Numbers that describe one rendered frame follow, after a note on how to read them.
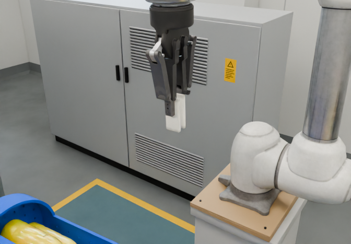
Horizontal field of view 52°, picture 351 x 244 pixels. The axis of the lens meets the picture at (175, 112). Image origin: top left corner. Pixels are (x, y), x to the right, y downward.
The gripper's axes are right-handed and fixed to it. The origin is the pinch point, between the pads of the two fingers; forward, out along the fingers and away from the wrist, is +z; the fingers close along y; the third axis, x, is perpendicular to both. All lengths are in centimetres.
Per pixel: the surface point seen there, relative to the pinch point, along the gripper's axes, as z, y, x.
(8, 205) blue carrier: 30, -15, 43
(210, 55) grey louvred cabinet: 35, 142, 69
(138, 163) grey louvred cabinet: 137, 142, 136
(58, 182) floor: 153, 103, 193
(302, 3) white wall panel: 21, 268, 49
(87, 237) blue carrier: 45, -2, 30
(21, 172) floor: 151, 94, 233
